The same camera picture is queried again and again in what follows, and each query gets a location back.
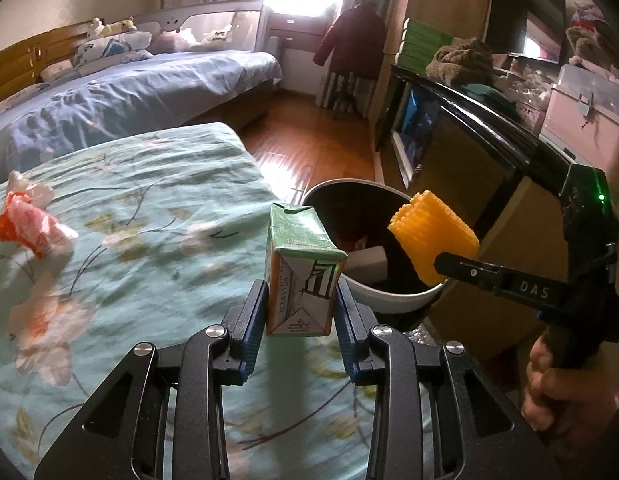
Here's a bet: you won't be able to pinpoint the orange white plastic bag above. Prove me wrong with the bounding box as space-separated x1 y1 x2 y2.
0 171 78 259

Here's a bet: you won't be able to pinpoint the blue white pillow stack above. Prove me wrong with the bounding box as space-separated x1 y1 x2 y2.
40 30 152 82

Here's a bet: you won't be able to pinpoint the pink storage box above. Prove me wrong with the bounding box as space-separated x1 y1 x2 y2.
541 65 619 186

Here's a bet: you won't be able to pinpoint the grey bed guard rail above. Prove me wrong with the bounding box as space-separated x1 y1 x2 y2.
133 0 272 54

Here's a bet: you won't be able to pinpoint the black sideboard cabinet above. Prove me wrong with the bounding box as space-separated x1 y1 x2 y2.
375 65 567 360

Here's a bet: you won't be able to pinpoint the floral teal tablecloth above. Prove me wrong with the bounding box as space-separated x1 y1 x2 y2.
0 124 375 479

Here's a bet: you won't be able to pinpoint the wooden wardrobe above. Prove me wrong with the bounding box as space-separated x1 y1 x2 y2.
368 0 491 127

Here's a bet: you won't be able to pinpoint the green drink carton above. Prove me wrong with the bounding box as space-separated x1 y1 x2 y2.
265 203 347 337

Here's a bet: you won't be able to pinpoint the plush toys on pillows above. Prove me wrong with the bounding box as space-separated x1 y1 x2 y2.
87 18 136 39

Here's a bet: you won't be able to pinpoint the wooden headboard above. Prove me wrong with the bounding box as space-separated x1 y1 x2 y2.
0 22 89 102

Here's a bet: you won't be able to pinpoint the brown plush on cabinet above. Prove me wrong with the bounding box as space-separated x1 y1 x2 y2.
425 38 493 87

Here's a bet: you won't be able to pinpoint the bed with blue sheet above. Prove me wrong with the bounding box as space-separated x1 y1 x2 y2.
0 51 282 184

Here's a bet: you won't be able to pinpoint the white foam block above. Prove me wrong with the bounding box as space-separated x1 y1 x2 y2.
344 246 389 285

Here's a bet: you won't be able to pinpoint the dark red hanging jacket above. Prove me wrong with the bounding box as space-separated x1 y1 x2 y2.
313 3 387 80

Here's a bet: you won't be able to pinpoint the television screen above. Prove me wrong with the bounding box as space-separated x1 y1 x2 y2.
485 0 567 64

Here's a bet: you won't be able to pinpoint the green boxes stack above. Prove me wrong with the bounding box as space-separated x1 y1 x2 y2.
395 18 454 75

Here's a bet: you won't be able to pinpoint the white black trash bin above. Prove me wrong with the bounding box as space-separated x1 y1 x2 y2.
303 179 443 324

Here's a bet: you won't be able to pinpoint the person's right hand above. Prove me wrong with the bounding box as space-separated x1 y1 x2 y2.
521 337 619 448

